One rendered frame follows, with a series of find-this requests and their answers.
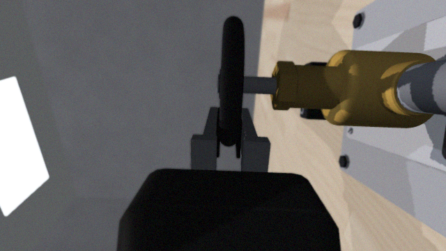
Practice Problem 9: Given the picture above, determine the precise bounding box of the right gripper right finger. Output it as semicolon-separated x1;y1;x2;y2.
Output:
236;108;271;172

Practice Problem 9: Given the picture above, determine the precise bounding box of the brass valve with black handwheel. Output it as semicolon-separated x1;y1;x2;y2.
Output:
216;16;446;172

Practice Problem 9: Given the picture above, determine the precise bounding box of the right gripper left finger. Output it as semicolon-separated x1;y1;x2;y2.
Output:
190;107;220;170

